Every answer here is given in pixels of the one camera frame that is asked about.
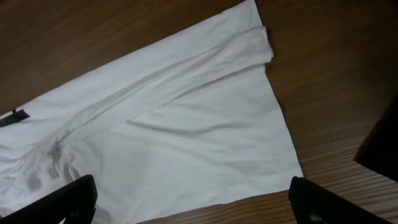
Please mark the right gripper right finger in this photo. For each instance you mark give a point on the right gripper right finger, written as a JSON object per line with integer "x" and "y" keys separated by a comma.
{"x": 314, "y": 204}

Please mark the white t-shirt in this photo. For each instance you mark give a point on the white t-shirt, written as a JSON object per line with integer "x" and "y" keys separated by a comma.
{"x": 187, "y": 122}

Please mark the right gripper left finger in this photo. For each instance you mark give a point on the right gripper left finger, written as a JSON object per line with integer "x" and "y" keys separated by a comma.
{"x": 73, "y": 203}

